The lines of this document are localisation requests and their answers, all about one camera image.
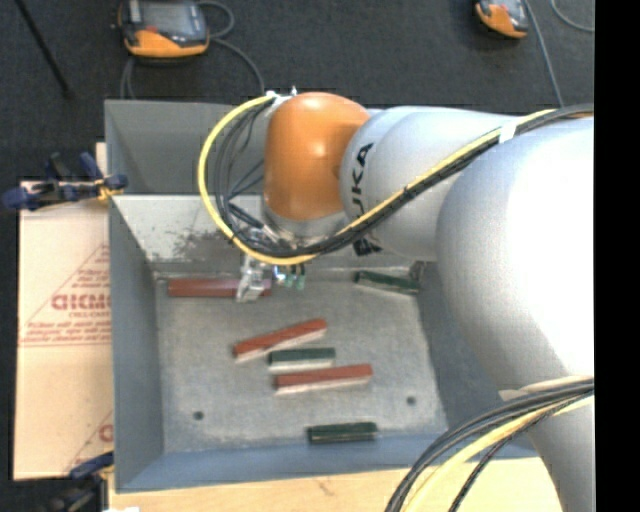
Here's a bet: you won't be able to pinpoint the brown cardboard board red print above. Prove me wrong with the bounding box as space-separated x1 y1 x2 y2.
12 179 115 482

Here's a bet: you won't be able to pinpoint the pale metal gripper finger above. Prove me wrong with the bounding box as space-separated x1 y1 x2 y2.
235 264 258 305
254 263 274 300

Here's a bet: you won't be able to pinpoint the grey metal bin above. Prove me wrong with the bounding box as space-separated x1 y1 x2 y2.
103 98 546 494

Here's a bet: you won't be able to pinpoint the red-brown flat block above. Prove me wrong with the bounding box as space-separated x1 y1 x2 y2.
166 276 274 300
231 318 329 365
272 363 375 397

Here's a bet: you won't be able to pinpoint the dark green flat block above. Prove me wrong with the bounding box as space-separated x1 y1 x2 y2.
352 269 422 297
266 347 337 376
305 421 379 446

